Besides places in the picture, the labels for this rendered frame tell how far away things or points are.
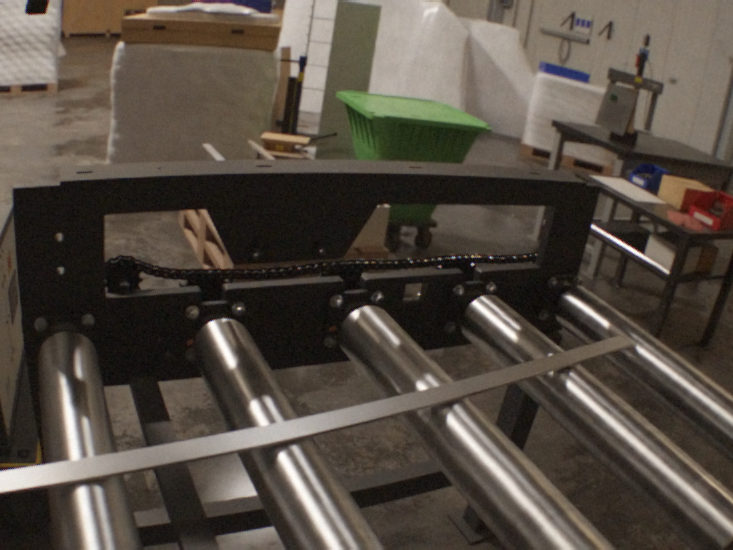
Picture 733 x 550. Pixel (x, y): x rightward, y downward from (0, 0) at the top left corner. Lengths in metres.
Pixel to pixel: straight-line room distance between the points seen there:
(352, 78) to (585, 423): 4.02
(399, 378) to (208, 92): 3.55
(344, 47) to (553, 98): 3.61
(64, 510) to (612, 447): 0.87
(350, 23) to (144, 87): 1.56
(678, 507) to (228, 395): 0.75
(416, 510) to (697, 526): 1.29
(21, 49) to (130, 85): 4.67
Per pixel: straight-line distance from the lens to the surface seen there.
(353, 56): 4.90
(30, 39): 9.10
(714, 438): 1.38
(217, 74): 4.46
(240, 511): 1.61
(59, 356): 1.09
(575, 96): 7.90
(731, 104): 12.14
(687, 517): 1.09
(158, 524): 1.57
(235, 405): 1.01
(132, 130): 4.68
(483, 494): 0.96
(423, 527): 2.13
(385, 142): 3.74
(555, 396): 1.24
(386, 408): 1.00
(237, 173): 1.16
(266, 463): 0.91
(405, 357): 1.16
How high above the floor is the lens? 1.49
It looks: 25 degrees down
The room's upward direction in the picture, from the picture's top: 9 degrees clockwise
